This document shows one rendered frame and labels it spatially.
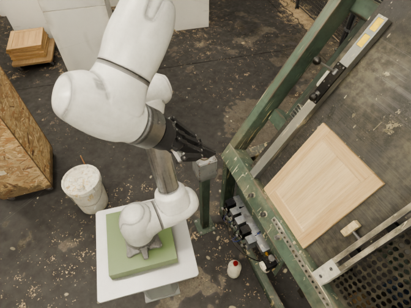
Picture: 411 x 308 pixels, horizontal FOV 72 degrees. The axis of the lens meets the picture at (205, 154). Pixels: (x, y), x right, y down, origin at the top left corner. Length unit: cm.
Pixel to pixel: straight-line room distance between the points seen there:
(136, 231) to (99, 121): 91
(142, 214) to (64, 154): 202
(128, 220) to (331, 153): 96
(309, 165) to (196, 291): 131
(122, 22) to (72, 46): 280
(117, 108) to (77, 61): 291
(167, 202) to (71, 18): 228
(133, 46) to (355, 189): 109
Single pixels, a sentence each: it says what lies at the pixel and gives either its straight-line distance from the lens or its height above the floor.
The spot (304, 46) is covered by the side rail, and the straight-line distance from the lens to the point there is 156.
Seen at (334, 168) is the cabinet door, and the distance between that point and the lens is 140.
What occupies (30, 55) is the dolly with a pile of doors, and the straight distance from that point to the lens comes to 460.
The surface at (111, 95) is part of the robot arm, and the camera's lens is 50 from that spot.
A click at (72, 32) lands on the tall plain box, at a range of 325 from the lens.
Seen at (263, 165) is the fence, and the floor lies 99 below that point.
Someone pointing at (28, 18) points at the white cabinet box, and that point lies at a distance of 515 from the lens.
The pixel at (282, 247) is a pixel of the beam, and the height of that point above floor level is 84.
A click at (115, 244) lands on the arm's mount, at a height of 81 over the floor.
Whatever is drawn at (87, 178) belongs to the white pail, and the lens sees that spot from 247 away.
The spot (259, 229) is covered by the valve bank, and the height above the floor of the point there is 74.
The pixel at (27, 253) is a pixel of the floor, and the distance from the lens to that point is 277.
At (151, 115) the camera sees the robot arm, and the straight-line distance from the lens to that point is 57.
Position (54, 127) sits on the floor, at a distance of 358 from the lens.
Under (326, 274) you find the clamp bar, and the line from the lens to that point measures 142.
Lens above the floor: 224
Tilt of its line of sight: 50 degrees down
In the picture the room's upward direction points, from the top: straight up
